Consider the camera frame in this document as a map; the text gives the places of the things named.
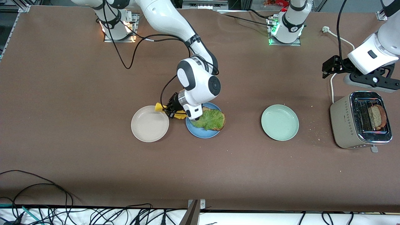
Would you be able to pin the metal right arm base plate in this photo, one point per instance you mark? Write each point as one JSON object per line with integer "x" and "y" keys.
{"x": 136, "y": 22}

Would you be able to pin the aluminium frame profile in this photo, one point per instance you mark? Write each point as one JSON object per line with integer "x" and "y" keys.
{"x": 203, "y": 4}

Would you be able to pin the brown bread slice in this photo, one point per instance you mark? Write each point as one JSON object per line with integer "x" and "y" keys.
{"x": 223, "y": 122}
{"x": 378, "y": 117}

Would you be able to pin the beige chrome toaster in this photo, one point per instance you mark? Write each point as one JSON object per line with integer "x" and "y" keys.
{"x": 342, "y": 125}

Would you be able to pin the green lettuce leaf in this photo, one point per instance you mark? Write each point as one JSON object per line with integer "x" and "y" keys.
{"x": 207, "y": 120}

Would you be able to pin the blue plate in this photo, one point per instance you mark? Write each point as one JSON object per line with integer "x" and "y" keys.
{"x": 203, "y": 134}

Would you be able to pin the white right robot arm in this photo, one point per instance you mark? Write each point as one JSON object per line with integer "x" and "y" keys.
{"x": 165, "y": 18}

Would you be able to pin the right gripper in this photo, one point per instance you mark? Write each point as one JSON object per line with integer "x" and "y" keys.
{"x": 174, "y": 102}

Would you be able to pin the beige plate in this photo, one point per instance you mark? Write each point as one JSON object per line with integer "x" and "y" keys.
{"x": 150, "y": 123}

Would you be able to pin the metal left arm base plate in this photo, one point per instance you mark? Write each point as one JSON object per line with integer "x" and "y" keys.
{"x": 286, "y": 44}

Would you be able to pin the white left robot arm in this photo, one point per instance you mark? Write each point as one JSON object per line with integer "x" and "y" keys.
{"x": 390, "y": 34}

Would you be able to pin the yellow squeeze bottle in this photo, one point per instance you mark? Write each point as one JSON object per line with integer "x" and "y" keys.
{"x": 159, "y": 107}

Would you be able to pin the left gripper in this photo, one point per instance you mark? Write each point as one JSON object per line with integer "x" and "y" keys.
{"x": 340, "y": 65}

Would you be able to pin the metal table corner bracket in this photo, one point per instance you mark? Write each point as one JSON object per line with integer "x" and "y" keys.
{"x": 382, "y": 15}

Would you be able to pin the metal table edge bracket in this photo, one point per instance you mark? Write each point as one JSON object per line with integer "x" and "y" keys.
{"x": 193, "y": 212}

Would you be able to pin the green plate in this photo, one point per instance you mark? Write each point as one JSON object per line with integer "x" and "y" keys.
{"x": 279, "y": 122}

